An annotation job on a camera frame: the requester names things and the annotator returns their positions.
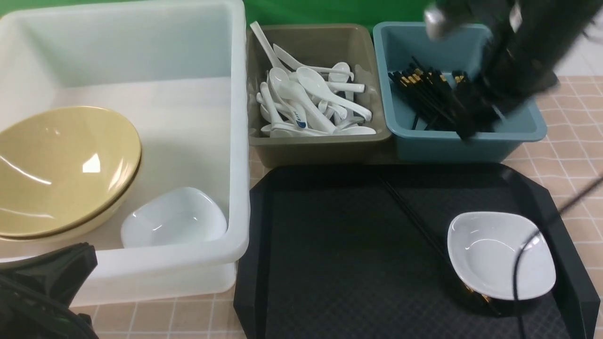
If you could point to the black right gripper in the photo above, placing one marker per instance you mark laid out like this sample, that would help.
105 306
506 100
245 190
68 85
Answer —
480 102

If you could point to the yellow noodle bowl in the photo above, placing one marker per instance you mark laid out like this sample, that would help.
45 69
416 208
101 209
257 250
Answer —
61 167

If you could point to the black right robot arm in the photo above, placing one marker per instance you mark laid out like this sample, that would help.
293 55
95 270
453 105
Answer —
528 39

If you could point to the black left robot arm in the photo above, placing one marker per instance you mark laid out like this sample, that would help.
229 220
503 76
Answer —
36 294

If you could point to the yellow bowl in tub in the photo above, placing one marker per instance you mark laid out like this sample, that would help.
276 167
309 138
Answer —
86 227

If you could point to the bundle of black chopsticks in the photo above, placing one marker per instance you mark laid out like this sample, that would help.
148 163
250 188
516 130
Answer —
427 92

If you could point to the blue plastic bin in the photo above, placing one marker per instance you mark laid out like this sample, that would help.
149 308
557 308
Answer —
397 45

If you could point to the black chopstick on tray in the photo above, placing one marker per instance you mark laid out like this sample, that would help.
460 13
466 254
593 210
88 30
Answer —
481 303
415 220

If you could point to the white soup spoon right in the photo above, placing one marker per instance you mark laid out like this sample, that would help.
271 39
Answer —
339 77

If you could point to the white soup spoon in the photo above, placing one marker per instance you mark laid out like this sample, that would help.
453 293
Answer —
317 86
339 77

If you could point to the white dish on tray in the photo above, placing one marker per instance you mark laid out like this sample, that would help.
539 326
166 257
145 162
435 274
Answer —
490 250

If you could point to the brown plastic bin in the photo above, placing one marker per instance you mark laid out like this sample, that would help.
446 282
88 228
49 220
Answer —
318 45

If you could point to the white soup spoon top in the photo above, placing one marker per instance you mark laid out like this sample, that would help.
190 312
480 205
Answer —
317 86

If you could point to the white spoon with blue logo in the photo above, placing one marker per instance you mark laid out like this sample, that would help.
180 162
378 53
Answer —
295 95

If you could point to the long white ladle spoon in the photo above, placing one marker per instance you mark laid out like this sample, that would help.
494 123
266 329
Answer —
264 42

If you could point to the black serving tray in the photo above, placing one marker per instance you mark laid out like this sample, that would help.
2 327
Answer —
331 256

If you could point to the green backdrop cloth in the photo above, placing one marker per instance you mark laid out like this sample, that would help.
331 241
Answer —
362 12

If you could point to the large white plastic tub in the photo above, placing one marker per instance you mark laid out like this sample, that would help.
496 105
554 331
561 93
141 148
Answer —
176 69

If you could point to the white dish in tub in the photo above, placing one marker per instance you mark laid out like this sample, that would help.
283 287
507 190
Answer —
180 216

